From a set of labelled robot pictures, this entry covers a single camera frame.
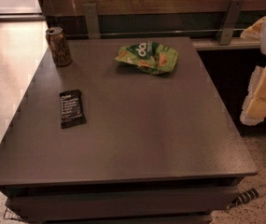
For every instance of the green rice chip bag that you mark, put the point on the green rice chip bag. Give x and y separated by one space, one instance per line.
149 57

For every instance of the left metal bracket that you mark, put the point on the left metal bracket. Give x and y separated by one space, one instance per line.
92 22

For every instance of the wire rack corner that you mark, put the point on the wire rack corner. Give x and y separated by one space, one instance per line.
10 215

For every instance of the black snack bar wrapper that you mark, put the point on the black snack bar wrapper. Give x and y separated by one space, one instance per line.
71 109

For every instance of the brown drink can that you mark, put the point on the brown drink can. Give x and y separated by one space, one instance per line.
58 46

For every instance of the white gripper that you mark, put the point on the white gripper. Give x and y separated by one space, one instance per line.
254 110

